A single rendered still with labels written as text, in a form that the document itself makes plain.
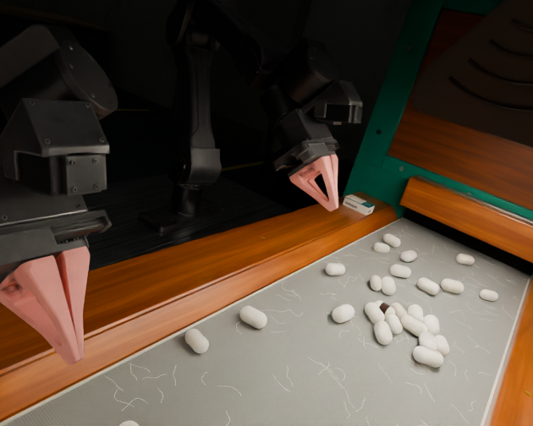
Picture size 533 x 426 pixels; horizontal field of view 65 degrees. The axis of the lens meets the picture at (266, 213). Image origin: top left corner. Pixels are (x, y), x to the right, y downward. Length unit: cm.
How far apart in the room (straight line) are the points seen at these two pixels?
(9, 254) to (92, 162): 8
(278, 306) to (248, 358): 12
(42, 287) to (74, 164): 9
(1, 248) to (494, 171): 92
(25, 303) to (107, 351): 11
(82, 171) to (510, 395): 50
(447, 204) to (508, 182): 13
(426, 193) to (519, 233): 19
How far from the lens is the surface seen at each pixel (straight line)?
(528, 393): 60
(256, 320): 51
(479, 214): 97
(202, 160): 83
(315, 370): 50
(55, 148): 27
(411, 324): 62
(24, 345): 43
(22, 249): 32
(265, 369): 47
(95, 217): 35
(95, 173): 28
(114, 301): 48
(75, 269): 33
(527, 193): 103
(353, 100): 60
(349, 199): 94
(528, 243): 97
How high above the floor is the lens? 105
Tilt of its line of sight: 22 degrees down
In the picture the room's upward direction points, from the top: 16 degrees clockwise
